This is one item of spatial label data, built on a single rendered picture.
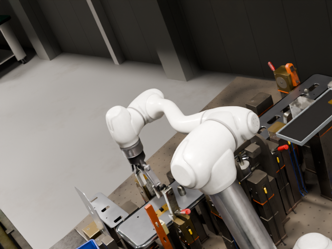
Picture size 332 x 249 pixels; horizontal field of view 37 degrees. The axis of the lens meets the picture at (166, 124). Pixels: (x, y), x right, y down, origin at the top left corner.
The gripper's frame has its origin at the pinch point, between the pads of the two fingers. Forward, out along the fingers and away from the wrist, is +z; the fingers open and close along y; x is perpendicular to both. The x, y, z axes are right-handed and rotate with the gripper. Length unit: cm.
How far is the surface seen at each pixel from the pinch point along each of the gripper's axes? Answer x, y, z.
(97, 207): 17.4, 31.3, 13.3
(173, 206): 0.5, -16.0, 1.7
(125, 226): 16.0, 7.1, 13.4
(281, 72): -103, 19, 8
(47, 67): -122, 508, 112
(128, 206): 7.1, 19.4, 15.4
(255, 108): -75, 14, 12
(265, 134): -63, -4, 14
